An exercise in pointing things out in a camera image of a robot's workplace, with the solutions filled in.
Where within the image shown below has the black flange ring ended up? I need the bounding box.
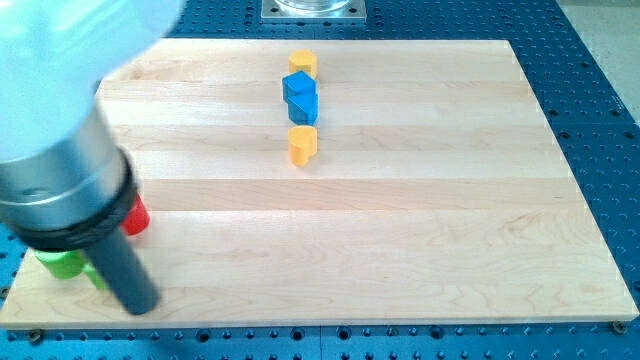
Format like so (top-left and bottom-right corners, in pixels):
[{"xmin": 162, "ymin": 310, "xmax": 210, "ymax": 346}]
[{"xmin": 6, "ymin": 148, "xmax": 138, "ymax": 252}]

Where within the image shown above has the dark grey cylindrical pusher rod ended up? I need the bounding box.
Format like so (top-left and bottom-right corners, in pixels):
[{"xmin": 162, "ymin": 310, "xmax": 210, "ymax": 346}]
[{"xmin": 84, "ymin": 227, "xmax": 160, "ymax": 315}]

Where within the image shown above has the green star block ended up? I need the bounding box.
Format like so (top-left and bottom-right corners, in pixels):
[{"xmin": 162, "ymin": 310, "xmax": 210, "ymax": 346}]
[{"xmin": 82, "ymin": 263, "xmax": 108, "ymax": 291}]

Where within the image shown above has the light blue robot arm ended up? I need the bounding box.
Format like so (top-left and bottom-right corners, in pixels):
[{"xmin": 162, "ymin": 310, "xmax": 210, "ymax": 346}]
[{"xmin": 1, "ymin": 0, "xmax": 184, "ymax": 315}]

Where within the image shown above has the green cylinder block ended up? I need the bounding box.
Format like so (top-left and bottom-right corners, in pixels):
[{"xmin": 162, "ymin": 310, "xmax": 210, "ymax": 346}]
[{"xmin": 34, "ymin": 250, "xmax": 87, "ymax": 280}]

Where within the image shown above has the red cylinder block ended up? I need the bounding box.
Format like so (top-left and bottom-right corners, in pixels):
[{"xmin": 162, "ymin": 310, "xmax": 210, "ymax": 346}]
[{"xmin": 121, "ymin": 195, "xmax": 150, "ymax": 236}]

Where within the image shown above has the left board clamp screw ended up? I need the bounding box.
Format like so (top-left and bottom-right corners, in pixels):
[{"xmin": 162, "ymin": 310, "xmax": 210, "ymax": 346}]
[{"xmin": 26, "ymin": 329, "xmax": 44, "ymax": 344}]

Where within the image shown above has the board clamp screw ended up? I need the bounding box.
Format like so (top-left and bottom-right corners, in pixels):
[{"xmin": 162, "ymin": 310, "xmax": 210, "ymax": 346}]
[
  {"xmin": 26, "ymin": 329, "xmax": 44, "ymax": 344},
  {"xmin": 610, "ymin": 321, "xmax": 627, "ymax": 335}
]

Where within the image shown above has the light wooden board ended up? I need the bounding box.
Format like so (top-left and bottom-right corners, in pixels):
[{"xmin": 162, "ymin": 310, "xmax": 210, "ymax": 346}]
[{"xmin": 1, "ymin": 39, "xmax": 638, "ymax": 329}]

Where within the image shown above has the yellow heart block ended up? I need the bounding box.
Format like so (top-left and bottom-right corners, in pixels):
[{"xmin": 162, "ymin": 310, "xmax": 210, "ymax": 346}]
[{"xmin": 288, "ymin": 125, "xmax": 318, "ymax": 167}]

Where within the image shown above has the blue cube block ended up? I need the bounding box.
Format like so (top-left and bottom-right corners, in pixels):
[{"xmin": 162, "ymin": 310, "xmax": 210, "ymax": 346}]
[{"xmin": 287, "ymin": 93, "xmax": 319, "ymax": 126}]

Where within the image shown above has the blue pentagon block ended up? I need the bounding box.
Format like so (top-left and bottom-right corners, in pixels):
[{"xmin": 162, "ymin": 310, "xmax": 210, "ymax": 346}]
[{"xmin": 282, "ymin": 71, "xmax": 317, "ymax": 102}]

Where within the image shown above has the yellow block at back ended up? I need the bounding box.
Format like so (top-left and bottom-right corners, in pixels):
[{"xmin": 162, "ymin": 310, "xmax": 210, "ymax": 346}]
[{"xmin": 288, "ymin": 49, "xmax": 318, "ymax": 79}]

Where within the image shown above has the right board clamp screw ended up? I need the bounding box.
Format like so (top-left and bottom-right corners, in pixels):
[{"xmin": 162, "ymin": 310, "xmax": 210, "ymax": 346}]
[{"xmin": 610, "ymin": 321, "xmax": 627, "ymax": 335}]

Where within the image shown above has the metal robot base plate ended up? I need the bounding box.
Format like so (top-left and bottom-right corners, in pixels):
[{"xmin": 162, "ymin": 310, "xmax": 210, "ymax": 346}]
[{"xmin": 261, "ymin": 0, "xmax": 367, "ymax": 23}]

